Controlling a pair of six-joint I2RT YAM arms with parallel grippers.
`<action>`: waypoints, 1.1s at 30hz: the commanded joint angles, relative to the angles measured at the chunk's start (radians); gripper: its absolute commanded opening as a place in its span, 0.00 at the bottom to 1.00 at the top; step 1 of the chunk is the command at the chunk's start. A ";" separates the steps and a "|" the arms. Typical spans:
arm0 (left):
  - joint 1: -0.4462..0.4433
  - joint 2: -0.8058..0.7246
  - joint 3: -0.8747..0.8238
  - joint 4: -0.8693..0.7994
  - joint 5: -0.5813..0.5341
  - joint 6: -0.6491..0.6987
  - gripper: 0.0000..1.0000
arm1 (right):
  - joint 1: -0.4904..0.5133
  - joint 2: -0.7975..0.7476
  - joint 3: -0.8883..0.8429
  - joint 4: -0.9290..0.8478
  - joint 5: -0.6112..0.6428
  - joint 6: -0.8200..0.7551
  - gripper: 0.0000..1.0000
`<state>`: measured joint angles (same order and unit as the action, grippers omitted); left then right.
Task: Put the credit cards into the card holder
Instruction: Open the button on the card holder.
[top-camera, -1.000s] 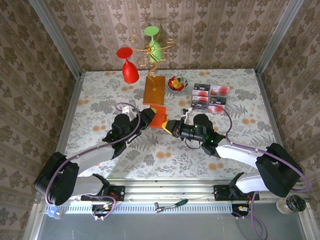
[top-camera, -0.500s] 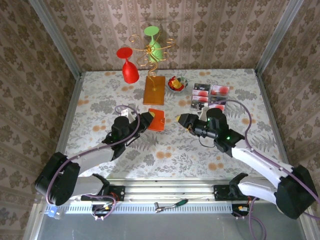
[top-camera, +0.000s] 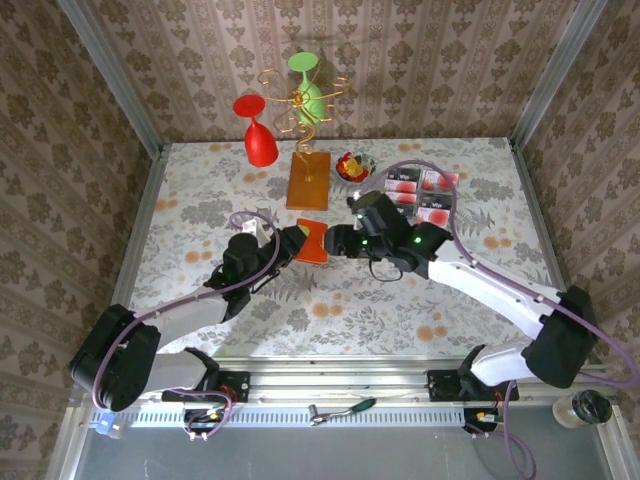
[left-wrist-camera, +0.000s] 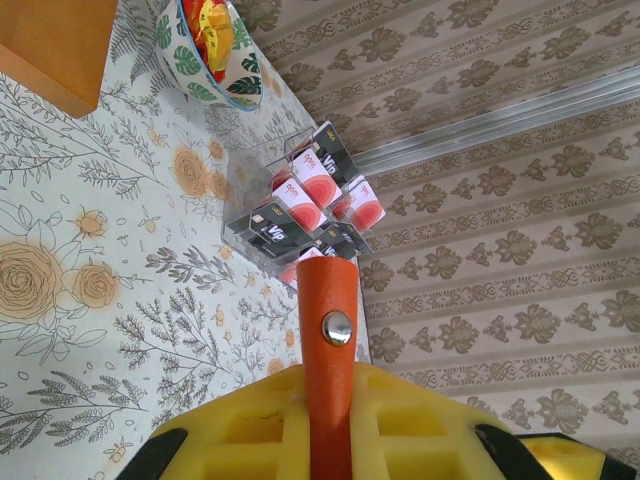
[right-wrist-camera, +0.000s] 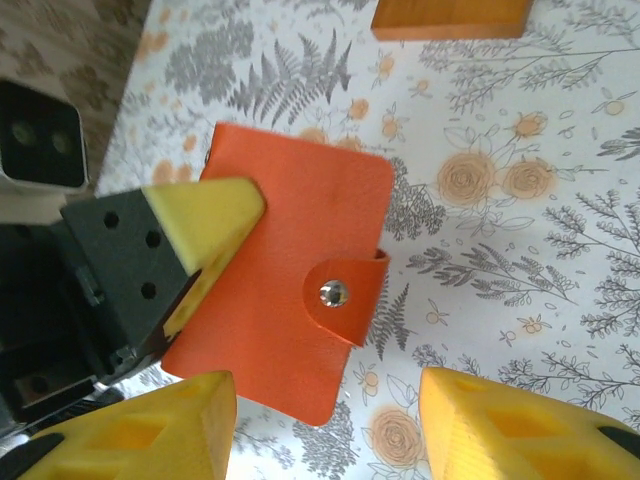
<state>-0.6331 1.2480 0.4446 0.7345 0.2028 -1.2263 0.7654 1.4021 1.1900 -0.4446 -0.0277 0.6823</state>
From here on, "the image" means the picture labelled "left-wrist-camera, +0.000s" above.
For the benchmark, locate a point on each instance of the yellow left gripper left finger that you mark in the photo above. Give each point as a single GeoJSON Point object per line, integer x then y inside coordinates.
{"type": "Point", "coordinates": [210, 420]}

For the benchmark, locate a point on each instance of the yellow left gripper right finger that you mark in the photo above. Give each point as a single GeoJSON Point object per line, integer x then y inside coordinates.
{"type": "Point", "coordinates": [400, 400]}

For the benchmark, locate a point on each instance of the orange card holder wallet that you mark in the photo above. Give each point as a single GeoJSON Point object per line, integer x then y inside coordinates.
{"type": "Point", "coordinates": [320, 290]}

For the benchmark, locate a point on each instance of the white card with red circles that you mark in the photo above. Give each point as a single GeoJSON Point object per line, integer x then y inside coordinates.
{"type": "Point", "coordinates": [289, 275]}
{"type": "Point", "coordinates": [302, 212]}
{"type": "Point", "coordinates": [362, 207]}
{"type": "Point", "coordinates": [320, 187]}

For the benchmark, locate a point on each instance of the clear acrylic card stand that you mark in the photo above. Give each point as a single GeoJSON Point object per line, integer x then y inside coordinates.
{"type": "Point", "coordinates": [236, 231]}

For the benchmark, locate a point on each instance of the black VIP card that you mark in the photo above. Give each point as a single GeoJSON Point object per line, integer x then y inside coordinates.
{"type": "Point", "coordinates": [336, 160]}
{"type": "Point", "coordinates": [275, 232]}
{"type": "Point", "coordinates": [345, 242]}

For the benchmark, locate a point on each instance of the floral tablecloth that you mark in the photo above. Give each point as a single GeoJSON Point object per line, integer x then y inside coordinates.
{"type": "Point", "coordinates": [100, 250]}

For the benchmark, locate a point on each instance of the leaf pattern ceramic bowl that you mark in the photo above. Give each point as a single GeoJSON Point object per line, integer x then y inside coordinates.
{"type": "Point", "coordinates": [200, 75]}

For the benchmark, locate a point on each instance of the red yellow wrapped candies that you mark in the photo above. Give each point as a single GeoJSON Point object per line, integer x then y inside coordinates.
{"type": "Point", "coordinates": [215, 30]}

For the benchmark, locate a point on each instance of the wooden rack base block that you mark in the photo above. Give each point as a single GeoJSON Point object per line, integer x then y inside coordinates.
{"type": "Point", "coordinates": [50, 50]}

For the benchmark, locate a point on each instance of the aluminium frame post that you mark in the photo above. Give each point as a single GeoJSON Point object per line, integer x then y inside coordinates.
{"type": "Point", "coordinates": [500, 117]}

